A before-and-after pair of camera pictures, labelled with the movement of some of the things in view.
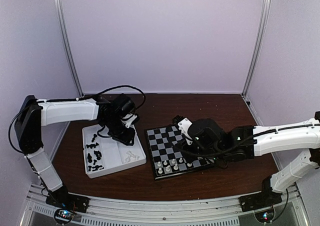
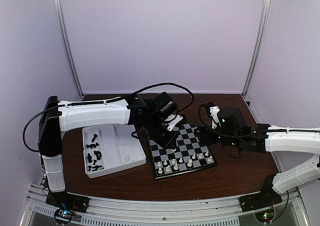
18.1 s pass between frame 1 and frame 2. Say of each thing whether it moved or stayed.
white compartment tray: stayed
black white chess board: stayed
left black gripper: moved
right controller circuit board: stayed
